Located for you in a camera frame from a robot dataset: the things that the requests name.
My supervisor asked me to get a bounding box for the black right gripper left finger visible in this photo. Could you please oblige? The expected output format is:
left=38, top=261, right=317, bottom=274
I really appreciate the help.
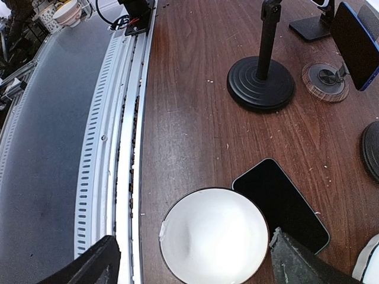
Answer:
left=41, top=235, right=121, bottom=283

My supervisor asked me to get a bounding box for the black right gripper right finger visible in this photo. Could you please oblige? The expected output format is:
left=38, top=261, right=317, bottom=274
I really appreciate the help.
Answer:
left=269, top=227, right=368, bottom=283

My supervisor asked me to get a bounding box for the dark smartphone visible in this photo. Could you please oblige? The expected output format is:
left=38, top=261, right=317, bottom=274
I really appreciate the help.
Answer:
left=232, top=158, right=330, bottom=254

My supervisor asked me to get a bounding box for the black round-base clamp phone stand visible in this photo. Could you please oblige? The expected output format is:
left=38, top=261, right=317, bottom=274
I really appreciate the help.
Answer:
left=226, top=1, right=296, bottom=113

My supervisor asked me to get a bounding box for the clear-base metal phone stand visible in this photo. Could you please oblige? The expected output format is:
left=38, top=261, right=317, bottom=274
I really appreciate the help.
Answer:
left=301, top=63, right=349, bottom=103

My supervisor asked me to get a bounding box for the blue-edged black smartphone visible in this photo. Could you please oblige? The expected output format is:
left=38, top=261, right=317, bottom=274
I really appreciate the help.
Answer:
left=330, top=1, right=378, bottom=91

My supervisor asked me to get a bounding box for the black gooseneck phone stand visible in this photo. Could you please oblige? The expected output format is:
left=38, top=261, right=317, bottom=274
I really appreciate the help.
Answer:
left=361, top=121, right=378, bottom=183

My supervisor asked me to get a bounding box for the white-cased smartphone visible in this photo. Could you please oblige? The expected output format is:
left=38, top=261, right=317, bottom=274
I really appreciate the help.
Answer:
left=311, top=0, right=329, bottom=8

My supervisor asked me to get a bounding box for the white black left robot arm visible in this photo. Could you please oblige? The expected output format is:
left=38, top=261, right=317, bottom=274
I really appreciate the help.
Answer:
left=117, top=0, right=156, bottom=36

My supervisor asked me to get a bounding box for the black folding phone stand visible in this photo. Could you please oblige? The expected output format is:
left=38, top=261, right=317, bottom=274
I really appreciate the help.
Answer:
left=289, top=0, right=335, bottom=42

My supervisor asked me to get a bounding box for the white scalloped dish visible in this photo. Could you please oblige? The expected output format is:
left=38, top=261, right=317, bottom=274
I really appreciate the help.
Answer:
left=352, top=234, right=379, bottom=284

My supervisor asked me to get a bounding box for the white round bowl black rim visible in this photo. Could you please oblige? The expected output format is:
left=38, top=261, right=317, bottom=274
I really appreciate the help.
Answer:
left=159, top=188, right=269, bottom=283

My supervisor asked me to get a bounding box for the white floral cup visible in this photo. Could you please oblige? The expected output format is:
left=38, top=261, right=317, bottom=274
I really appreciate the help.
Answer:
left=53, top=1, right=82, bottom=28

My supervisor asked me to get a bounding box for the aluminium front rail frame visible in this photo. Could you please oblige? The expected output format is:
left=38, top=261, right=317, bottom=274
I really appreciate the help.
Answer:
left=0, top=0, right=158, bottom=284

